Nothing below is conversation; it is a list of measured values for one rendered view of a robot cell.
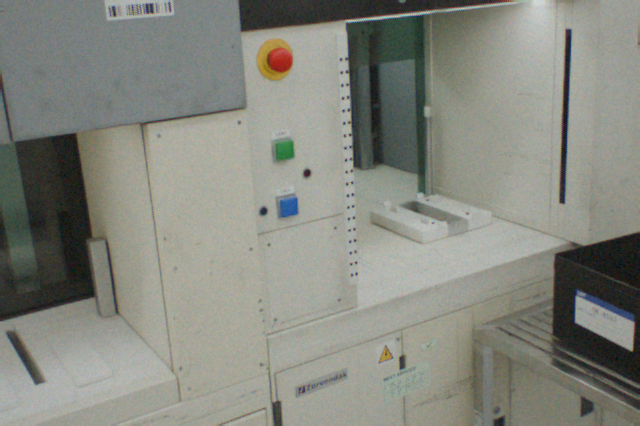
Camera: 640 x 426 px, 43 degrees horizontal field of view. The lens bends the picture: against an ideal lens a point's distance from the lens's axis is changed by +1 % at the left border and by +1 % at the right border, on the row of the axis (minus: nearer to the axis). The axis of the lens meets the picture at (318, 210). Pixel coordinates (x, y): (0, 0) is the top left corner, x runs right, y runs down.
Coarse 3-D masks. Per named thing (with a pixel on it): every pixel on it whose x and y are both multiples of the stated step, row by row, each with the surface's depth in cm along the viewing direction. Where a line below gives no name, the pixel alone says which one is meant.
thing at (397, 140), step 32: (384, 64) 242; (352, 96) 246; (384, 96) 245; (352, 128) 248; (384, 128) 249; (384, 160) 252; (416, 160) 238; (288, 192) 137; (384, 384) 158; (416, 384) 163
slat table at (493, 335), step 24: (528, 312) 170; (480, 336) 163; (504, 336) 160; (528, 336) 159; (480, 360) 165; (528, 360) 153; (552, 360) 150; (576, 360) 149; (480, 384) 167; (576, 384) 143; (600, 384) 141; (624, 384) 140; (480, 408) 169; (624, 408) 135
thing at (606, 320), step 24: (624, 240) 162; (576, 264) 149; (600, 264) 160; (624, 264) 163; (576, 288) 150; (600, 288) 144; (624, 288) 139; (552, 312) 158; (576, 312) 151; (600, 312) 145; (624, 312) 140; (576, 336) 152; (600, 336) 147; (624, 336) 141; (600, 360) 148; (624, 360) 142
